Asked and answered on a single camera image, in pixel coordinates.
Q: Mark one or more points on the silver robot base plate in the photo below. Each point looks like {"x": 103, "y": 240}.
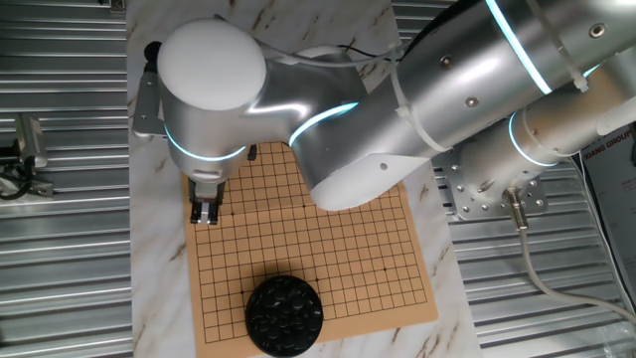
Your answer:
{"x": 536, "y": 196}

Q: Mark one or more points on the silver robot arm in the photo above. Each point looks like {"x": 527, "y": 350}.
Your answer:
{"x": 397, "y": 74}

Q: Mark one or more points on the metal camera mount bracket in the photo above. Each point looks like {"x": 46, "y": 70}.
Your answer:
{"x": 42, "y": 189}

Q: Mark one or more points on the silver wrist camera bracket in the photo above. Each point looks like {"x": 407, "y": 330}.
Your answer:
{"x": 146, "y": 107}

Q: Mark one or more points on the white marble pattern sheet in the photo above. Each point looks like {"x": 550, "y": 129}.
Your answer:
{"x": 159, "y": 248}

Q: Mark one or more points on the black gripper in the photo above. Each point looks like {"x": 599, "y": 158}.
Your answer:
{"x": 206, "y": 191}

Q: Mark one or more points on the black round stone bowl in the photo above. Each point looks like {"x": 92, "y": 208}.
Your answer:
{"x": 283, "y": 353}

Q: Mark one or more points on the grey printed board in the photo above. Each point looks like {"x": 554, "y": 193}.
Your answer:
{"x": 616, "y": 199}

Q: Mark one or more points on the pile of black go stones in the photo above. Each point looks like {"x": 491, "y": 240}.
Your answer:
{"x": 283, "y": 313}

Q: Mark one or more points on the silver depth camera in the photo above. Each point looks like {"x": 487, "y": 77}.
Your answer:
{"x": 31, "y": 141}

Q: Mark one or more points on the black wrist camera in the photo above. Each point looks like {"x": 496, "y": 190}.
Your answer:
{"x": 151, "y": 52}

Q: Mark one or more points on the small metal corner bracket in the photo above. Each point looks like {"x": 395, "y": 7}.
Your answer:
{"x": 116, "y": 5}

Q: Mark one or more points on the tan go board mat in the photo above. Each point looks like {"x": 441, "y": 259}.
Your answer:
{"x": 348, "y": 258}

